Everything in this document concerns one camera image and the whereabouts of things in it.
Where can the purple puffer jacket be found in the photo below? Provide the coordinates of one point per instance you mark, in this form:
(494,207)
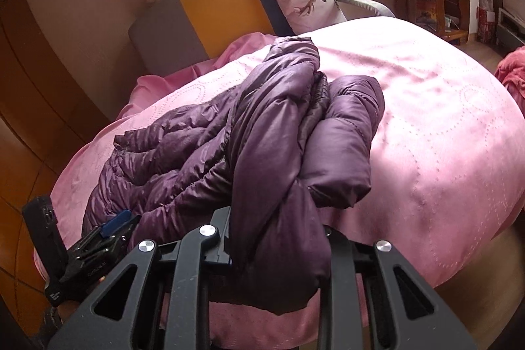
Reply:
(262,153)

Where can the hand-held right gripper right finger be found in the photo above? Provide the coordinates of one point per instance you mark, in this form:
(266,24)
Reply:
(340,251)

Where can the grey metal bed rail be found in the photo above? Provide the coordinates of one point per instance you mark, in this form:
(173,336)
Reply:
(365,1)

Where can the red gift bag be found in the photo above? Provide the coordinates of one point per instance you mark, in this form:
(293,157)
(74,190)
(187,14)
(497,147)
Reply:
(486,22)

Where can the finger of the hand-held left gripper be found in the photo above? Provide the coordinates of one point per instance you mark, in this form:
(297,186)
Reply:
(117,221)

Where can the red cloth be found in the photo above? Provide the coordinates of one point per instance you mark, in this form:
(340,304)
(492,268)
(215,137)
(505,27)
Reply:
(512,75)

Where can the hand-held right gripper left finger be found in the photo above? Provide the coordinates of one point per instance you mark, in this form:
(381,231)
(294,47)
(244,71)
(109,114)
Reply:
(221,239)

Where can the low media cabinet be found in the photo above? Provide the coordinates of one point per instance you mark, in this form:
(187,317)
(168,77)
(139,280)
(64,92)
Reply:
(510,30)

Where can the grey yellow blue headboard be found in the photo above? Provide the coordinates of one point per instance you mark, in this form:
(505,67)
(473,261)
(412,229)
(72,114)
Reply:
(213,1)

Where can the pink bedspread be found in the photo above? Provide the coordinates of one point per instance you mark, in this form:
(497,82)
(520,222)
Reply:
(430,108)

